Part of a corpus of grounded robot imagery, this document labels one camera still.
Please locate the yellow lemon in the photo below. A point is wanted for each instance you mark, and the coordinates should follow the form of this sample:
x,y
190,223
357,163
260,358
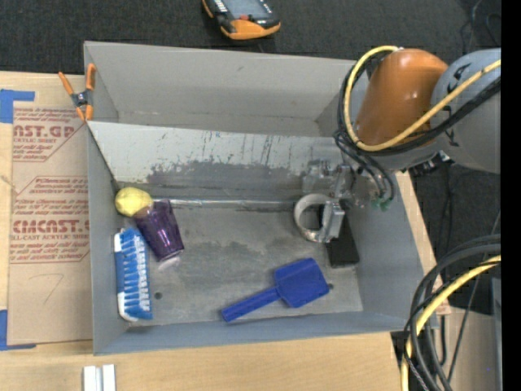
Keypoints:
x,y
132,201

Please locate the black flat block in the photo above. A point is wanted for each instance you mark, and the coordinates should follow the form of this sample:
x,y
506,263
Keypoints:
x,y
344,251

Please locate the grey metal bin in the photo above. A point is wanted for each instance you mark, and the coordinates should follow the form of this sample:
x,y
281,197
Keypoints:
x,y
228,259

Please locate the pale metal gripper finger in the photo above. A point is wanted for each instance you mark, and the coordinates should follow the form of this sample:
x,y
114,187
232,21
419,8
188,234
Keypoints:
x,y
328,222
339,220

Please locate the blue plastic scoop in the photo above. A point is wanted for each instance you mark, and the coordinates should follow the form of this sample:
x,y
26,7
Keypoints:
x,y
299,281

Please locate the purple plastic cup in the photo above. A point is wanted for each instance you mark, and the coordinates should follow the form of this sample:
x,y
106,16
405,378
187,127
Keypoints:
x,y
159,230

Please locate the blue and white brush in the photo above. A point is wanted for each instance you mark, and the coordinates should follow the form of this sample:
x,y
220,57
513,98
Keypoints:
x,y
131,275

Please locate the brown cardboard board, red print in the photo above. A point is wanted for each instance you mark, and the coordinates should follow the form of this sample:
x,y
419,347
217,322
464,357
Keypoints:
x,y
49,177

